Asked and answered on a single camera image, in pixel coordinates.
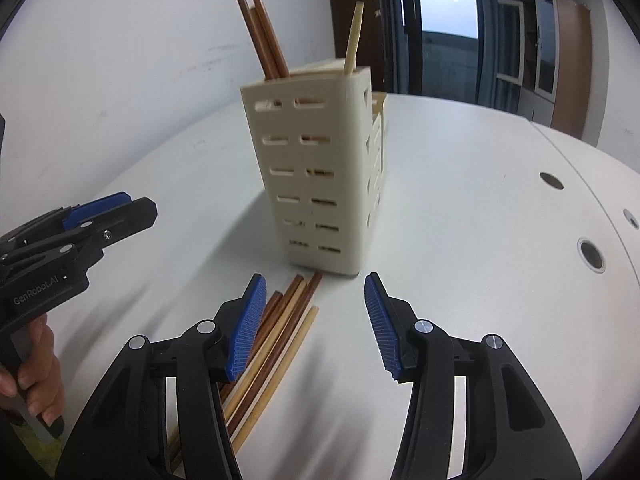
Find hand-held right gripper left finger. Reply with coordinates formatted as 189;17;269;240
55;273;268;480

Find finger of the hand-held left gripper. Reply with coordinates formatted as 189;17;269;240
0;191;134;255
0;197;159;281

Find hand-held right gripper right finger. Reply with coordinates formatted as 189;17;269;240
364;272;583;480

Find pile of wooden chopsticks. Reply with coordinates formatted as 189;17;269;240
165;272;324;476

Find cream slotted utensil holder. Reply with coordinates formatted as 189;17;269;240
240;57;388;277

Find dark brown wooden chopstick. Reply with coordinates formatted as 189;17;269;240
252;0;291;80
248;6;277;81
235;0;281;81

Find light bamboo chopstick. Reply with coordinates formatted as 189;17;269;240
343;1;366;76

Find person's left hand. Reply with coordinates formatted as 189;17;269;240
0;312;67;428

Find grey curtain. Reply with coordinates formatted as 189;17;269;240
472;0;502;107

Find wooden cabinet with glass door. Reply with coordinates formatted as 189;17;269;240
531;0;594;142

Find glass balcony window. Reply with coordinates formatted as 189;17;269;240
395;0;479;106

